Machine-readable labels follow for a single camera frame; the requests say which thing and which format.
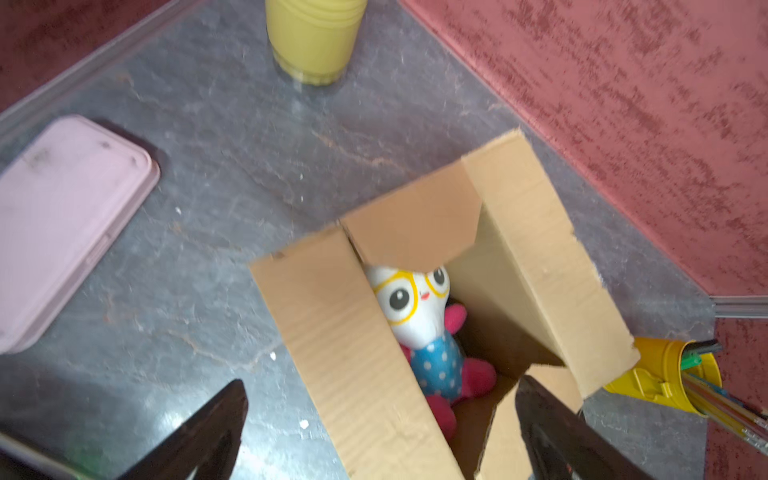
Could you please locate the yellow pen cup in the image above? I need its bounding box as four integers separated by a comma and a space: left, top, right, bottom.
265, 0, 368, 86
602, 335, 768, 458

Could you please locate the white yellow toy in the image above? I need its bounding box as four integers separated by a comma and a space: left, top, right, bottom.
364, 266, 497, 439

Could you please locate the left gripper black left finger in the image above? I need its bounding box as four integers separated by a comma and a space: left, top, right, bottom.
120, 379, 248, 479

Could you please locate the yellow pen cup left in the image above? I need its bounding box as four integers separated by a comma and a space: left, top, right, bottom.
265, 0, 368, 86

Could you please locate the yellow pen cup right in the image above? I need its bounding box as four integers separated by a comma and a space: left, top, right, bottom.
602, 335, 768, 458

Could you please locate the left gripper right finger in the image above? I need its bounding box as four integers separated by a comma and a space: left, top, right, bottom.
515, 375, 649, 479

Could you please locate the brown cardboard express box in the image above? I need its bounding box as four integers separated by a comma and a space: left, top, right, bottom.
251, 130, 640, 479

